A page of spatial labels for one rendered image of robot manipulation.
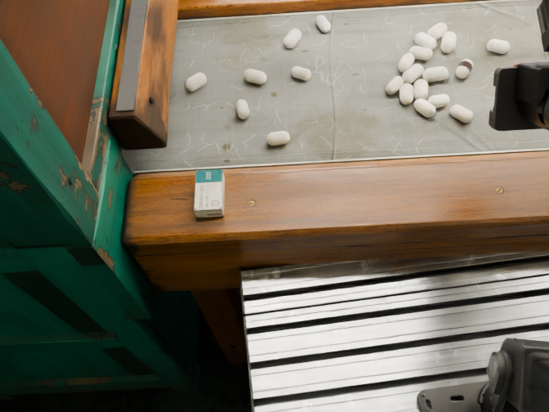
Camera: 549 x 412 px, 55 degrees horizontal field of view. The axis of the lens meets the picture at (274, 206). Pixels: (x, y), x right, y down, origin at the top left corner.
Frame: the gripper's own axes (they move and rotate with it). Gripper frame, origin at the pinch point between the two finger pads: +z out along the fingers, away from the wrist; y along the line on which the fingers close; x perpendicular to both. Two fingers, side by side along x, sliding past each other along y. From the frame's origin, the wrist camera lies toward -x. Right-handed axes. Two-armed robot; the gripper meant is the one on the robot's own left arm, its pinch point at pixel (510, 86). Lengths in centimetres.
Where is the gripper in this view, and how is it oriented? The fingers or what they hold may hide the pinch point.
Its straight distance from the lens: 71.3
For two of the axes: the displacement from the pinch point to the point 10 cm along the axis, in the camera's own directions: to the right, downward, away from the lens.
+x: 0.6, 9.4, 3.4
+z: 0.1, -3.4, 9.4
